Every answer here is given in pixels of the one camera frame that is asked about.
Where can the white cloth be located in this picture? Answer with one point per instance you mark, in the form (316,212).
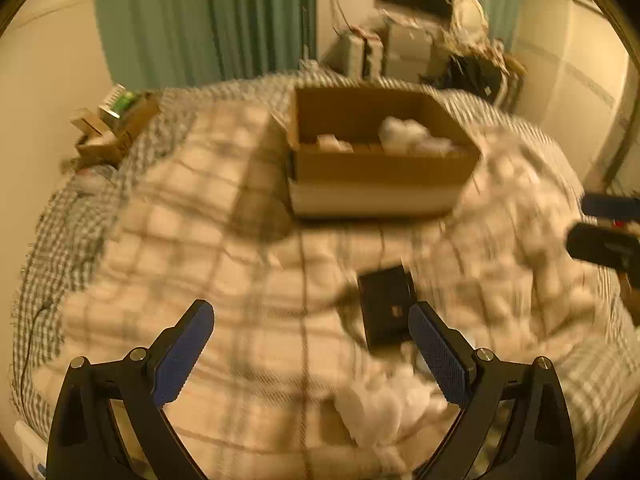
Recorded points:
(378,411)

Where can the white sliding wardrobe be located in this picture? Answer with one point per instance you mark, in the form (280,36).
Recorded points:
(576,73)

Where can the black bag on chair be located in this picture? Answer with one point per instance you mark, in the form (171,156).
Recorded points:
(469,73)

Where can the green white book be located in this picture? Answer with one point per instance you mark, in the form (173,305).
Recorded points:
(116,102)

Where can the white ribbed suitcase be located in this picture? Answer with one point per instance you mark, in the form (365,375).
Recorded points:
(360,55)

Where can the clear plastic bag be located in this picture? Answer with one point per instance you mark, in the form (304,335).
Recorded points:
(93,180)

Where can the white oval vanity mirror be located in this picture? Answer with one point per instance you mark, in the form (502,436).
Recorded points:
(469,21)

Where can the cream plaid blanket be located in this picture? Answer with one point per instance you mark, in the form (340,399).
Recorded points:
(300,269)

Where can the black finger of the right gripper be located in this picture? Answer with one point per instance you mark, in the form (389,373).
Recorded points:
(612,248)
(613,207)

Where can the green curtain left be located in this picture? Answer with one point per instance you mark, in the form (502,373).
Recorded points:
(151,44)

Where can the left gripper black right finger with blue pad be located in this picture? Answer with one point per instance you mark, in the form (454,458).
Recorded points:
(538,440)

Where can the open brown cardboard box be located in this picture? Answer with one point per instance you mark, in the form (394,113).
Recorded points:
(339,170)

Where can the black wallet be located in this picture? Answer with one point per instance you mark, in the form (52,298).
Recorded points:
(385,297)

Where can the cardboard box with clutter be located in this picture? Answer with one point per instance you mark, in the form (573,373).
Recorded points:
(105,141)

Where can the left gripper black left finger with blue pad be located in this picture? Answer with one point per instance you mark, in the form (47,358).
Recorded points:
(85,441)

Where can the silver mini fridge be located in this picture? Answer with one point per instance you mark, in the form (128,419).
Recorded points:
(410,52)

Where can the white grey insulated bottle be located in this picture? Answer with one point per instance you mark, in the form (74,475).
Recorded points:
(410,137)

